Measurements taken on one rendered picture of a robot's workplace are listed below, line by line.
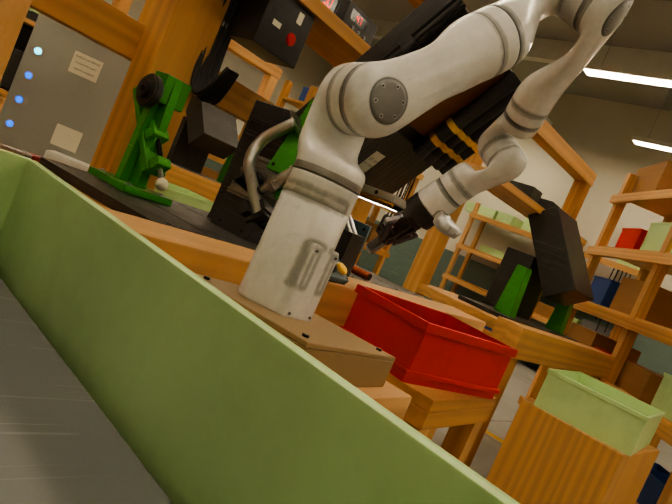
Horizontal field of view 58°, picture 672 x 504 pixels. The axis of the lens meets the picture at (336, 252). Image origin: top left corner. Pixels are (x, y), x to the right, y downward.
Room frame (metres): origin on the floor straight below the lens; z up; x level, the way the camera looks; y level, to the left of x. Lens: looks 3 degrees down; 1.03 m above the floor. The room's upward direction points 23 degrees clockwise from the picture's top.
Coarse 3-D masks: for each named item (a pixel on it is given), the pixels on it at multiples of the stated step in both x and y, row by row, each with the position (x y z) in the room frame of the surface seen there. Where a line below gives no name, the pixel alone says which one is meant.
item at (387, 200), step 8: (360, 192) 1.48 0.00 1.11; (368, 192) 1.47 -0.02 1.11; (376, 192) 1.45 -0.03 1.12; (384, 192) 1.44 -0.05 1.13; (368, 200) 1.57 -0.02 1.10; (376, 200) 1.45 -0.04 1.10; (384, 200) 1.44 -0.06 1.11; (392, 200) 1.42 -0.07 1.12; (400, 200) 1.44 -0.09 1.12; (392, 208) 1.50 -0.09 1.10; (400, 208) 1.49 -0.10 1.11
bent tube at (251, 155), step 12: (288, 120) 1.47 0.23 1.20; (264, 132) 1.49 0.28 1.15; (276, 132) 1.48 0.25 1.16; (288, 132) 1.48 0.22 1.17; (300, 132) 1.47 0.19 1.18; (252, 144) 1.48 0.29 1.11; (264, 144) 1.49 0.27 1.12; (252, 156) 1.47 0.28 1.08; (252, 168) 1.45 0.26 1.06; (252, 180) 1.43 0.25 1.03; (252, 192) 1.41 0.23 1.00; (252, 204) 1.39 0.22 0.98
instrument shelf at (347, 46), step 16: (304, 0) 1.59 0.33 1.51; (320, 16) 1.65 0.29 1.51; (336, 16) 1.70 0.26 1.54; (320, 32) 1.78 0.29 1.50; (336, 32) 1.72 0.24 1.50; (352, 32) 1.77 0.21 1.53; (320, 48) 1.95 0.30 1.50; (336, 48) 1.87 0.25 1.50; (352, 48) 1.80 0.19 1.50; (368, 48) 1.84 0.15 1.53; (336, 64) 2.07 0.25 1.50
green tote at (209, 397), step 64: (0, 192) 0.62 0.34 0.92; (64, 192) 0.55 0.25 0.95; (0, 256) 0.61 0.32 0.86; (64, 256) 0.51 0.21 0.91; (128, 256) 0.45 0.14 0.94; (64, 320) 0.48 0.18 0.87; (128, 320) 0.42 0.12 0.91; (192, 320) 0.37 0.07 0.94; (256, 320) 0.34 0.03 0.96; (128, 384) 0.40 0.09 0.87; (192, 384) 0.36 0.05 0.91; (256, 384) 0.32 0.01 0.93; (320, 384) 0.29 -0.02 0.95; (192, 448) 0.34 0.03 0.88; (256, 448) 0.31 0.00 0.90; (320, 448) 0.28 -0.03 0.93; (384, 448) 0.26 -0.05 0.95
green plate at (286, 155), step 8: (304, 112) 1.51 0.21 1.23; (304, 120) 1.50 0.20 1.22; (288, 136) 1.49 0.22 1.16; (296, 136) 1.48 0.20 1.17; (288, 144) 1.48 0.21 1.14; (296, 144) 1.47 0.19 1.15; (280, 152) 1.48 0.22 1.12; (288, 152) 1.47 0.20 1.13; (296, 152) 1.46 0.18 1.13; (272, 160) 1.48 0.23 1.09; (280, 160) 1.47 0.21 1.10; (288, 160) 1.46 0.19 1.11; (272, 168) 1.47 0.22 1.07; (280, 168) 1.45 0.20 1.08
